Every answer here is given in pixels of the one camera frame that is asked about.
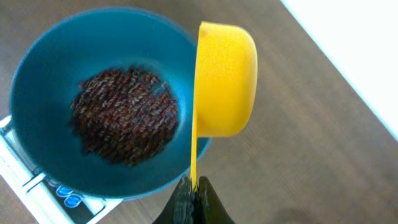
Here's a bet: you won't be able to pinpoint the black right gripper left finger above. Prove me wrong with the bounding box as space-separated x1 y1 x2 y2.
153 176 195 224

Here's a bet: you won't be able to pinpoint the white digital kitchen scale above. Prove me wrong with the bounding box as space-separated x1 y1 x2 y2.
1 115 122 223

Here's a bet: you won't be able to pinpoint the blue plastic bowl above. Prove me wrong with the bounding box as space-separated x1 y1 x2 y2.
10 7 197 199

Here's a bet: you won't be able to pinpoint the yellow plastic measuring scoop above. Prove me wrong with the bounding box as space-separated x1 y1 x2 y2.
190 22 258 190

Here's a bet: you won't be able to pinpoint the red beans in bowl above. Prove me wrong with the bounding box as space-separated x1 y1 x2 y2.
70 66 179 166

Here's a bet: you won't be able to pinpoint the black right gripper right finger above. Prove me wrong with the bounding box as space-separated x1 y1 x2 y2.
194 176 235 224

